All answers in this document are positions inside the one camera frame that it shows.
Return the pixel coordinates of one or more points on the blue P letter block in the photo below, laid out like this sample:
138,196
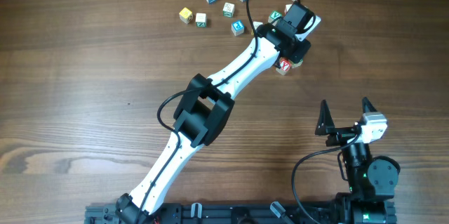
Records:
238,28

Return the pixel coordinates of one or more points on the green Z side block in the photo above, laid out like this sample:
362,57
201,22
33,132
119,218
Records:
201,20

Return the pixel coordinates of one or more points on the green V letter block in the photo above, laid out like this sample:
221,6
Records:
274,17

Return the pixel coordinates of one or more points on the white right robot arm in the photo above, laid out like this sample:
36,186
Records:
372,180

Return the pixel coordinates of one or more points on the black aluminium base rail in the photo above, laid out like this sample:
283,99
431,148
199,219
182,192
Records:
323,212

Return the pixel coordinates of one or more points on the green side picture block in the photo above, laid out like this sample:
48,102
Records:
228,10

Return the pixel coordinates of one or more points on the yellow top block left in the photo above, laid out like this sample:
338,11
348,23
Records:
186,15

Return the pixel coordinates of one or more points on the red side picture block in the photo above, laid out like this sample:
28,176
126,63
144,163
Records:
287,8

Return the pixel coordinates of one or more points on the yellow side picture block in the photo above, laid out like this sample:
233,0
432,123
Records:
256,24

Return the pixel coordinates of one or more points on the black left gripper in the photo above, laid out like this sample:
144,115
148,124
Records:
301,53

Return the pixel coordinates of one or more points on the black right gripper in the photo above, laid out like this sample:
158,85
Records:
325,126

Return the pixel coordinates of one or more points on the red Y letter block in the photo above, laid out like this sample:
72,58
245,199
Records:
283,66

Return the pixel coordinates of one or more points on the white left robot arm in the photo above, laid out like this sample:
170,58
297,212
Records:
205,106

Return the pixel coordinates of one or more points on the green N letter block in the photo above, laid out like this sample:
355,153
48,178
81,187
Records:
294,65

